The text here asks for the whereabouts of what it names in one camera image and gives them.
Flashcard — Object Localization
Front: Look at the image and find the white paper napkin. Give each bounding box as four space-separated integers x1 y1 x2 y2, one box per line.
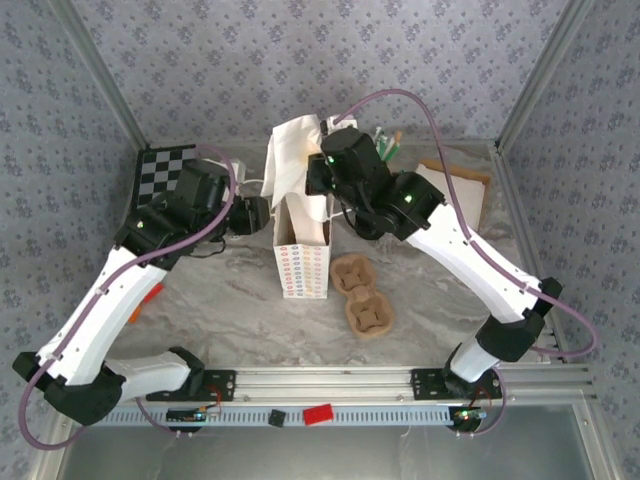
260 113 334 225

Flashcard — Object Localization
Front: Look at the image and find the black grey chessboard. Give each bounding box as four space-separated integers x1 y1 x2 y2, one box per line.
130 144 199 209

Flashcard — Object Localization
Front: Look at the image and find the black cup lid stack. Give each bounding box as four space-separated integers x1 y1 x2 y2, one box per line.
353 219 389 242

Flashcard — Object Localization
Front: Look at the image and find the white napkin stack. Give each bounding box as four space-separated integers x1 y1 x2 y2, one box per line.
415 164 487 232

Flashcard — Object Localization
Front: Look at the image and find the brown pulp cup carrier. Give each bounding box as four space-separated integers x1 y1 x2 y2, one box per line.
329 253 398 342

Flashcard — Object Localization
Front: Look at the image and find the small circuit board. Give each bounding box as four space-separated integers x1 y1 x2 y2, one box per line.
451 407 488 424
166 407 222 423

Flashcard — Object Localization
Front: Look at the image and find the red plastic block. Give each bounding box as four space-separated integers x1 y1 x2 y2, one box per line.
302 402 336 427

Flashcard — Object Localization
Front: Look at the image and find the grey metal panel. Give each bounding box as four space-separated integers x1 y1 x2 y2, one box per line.
49 402 626 480

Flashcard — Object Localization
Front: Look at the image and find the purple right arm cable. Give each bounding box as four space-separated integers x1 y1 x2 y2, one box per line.
329 88 600 440

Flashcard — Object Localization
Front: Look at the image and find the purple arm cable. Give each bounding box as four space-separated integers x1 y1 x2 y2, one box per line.
329 88 600 440
22 143 239 451

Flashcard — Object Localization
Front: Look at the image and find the aluminium frame post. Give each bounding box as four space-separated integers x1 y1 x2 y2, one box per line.
49 0 151 150
494 0 597 151

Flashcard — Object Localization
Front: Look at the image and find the aluminium frame rail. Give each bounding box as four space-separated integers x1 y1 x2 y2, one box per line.
491 142 572 365

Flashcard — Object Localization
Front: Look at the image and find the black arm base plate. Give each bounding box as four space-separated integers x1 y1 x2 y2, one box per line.
410 368 503 402
145 368 237 403

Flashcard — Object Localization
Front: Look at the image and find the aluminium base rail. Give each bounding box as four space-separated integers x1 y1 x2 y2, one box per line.
202 365 596 401

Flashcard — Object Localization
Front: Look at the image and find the grey slotted cable duct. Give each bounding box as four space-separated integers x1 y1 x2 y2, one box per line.
74 402 454 428

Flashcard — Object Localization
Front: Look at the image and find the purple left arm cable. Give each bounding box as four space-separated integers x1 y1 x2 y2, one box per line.
22 143 239 451

